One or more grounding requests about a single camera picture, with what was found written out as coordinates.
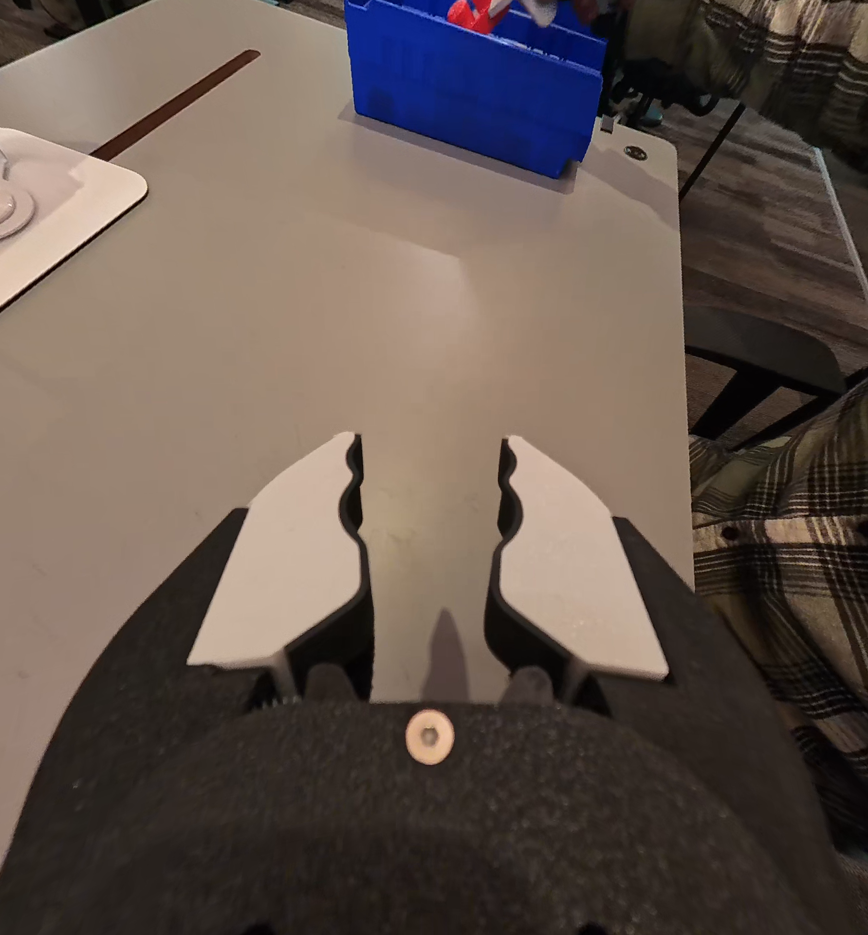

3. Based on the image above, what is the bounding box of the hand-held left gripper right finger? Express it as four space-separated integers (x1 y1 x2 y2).
485 437 670 704

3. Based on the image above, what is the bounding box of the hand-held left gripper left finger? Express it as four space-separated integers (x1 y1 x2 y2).
187 432 375 704

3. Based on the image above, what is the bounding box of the red two-stud mega block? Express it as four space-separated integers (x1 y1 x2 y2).
446 0 509 35

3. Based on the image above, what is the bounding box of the blue plastic bin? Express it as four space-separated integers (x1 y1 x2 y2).
345 0 609 181

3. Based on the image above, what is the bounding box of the person's right forearm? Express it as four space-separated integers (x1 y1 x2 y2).
602 0 868 178

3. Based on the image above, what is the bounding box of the black office chair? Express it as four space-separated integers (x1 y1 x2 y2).
600 18 721 127

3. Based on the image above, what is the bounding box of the black tripod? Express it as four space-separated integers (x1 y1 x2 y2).
678 98 749 203

